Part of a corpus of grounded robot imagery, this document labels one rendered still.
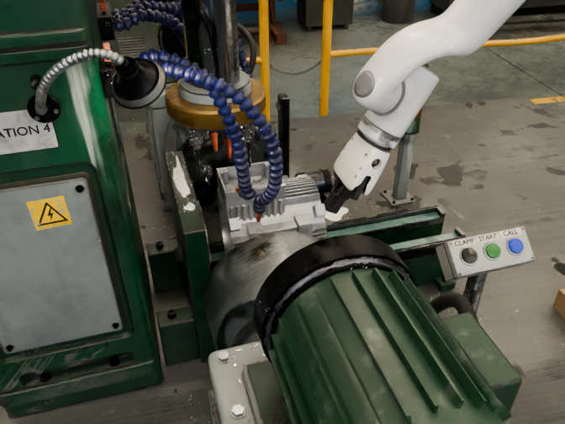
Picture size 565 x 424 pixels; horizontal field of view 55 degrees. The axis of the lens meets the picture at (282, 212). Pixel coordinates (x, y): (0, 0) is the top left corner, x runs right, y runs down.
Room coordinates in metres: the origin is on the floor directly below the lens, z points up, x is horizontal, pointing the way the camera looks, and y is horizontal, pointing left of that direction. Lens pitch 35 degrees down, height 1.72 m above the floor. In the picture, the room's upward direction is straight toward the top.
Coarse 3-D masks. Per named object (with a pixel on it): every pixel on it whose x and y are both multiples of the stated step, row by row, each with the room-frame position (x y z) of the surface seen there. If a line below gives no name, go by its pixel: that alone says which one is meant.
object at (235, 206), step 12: (228, 168) 0.97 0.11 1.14; (252, 168) 0.98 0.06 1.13; (264, 168) 0.99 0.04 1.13; (228, 180) 0.95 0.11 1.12; (252, 180) 0.95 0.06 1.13; (264, 180) 0.97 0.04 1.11; (228, 192) 0.88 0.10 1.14; (228, 204) 0.87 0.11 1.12; (240, 204) 0.88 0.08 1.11; (252, 204) 0.88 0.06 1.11; (276, 204) 0.89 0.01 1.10; (228, 216) 0.87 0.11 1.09; (240, 216) 0.88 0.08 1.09; (252, 216) 0.88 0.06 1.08; (264, 216) 0.89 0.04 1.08
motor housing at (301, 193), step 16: (304, 176) 1.00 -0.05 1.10; (288, 192) 0.94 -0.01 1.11; (304, 192) 0.94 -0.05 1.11; (288, 208) 0.91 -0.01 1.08; (304, 208) 0.91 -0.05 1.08; (224, 224) 0.99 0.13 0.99; (240, 224) 0.87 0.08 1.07; (272, 224) 0.88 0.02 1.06; (288, 224) 0.88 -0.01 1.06; (320, 224) 0.90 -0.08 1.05; (224, 240) 0.97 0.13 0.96; (240, 240) 0.84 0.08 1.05
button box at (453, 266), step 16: (464, 240) 0.80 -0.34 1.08; (480, 240) 0.80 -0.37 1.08; (496, 240) 0.81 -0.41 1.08; (528, 240) 0.82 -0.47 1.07; (448, 256) 0.78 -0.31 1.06; (480, 256) 0.78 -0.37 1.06; (512, 256) 0.79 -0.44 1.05; (528, 256) 0.79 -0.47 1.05; (448, 272) 0.77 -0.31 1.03; (464, 272) 0.75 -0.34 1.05; (480, 272) 0.75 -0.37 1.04
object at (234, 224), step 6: (306, 174) 1.03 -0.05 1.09; (318, 204) 0.91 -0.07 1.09; (324, 204) 0.91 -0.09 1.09; (318, 210) 0.90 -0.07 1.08; (324, 210) 0.90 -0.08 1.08; (318, 216) 0.89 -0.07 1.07; (228, 222) 0.86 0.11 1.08; (234, 222) 0.86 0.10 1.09; (234, 228) 0.85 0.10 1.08; (240, 228) 0.85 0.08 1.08; (222, 240) 0.98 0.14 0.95
